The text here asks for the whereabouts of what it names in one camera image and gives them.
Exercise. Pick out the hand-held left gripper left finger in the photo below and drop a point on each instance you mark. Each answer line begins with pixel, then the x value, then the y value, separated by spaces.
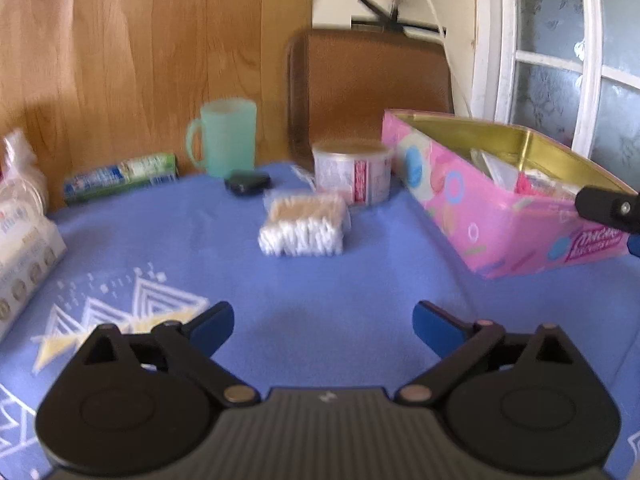
pixel 215 327

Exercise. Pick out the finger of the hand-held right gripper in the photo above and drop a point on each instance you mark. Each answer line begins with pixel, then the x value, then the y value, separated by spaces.
pixel 607 205

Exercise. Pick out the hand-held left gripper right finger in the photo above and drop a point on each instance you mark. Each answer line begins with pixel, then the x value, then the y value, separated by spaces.
pixel 435 330

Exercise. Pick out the pink tin box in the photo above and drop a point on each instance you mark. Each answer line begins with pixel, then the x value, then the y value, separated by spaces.
pixel 475 220

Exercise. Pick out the blue printed blanket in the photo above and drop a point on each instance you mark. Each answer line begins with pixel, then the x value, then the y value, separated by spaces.
pixel 300 285

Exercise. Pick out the cotton swab pack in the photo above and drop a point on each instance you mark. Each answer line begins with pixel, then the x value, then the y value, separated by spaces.
pixel 305 225

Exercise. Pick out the small black case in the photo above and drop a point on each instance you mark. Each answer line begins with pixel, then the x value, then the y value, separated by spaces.
pixel 247 182

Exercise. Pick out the white framed glass door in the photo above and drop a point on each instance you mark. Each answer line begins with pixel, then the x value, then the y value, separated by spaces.
pixel 550 60

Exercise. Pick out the white labelled tin can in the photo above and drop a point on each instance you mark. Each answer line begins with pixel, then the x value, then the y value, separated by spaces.
pixel 350 175

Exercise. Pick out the blue green toothpaste box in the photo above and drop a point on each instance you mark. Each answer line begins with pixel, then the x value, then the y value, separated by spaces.
pixel 120 175

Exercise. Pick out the teal plastic cup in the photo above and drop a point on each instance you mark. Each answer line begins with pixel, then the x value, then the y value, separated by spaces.
pixel 230 135

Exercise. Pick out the large white tissue pack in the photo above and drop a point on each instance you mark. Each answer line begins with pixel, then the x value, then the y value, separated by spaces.
pixel 25 260

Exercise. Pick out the clear plastic bag with lids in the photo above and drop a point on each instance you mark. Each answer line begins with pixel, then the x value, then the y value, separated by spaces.
pixel 20 175

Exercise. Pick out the brown chair back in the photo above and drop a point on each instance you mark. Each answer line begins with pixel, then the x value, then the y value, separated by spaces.
pixel 370 90

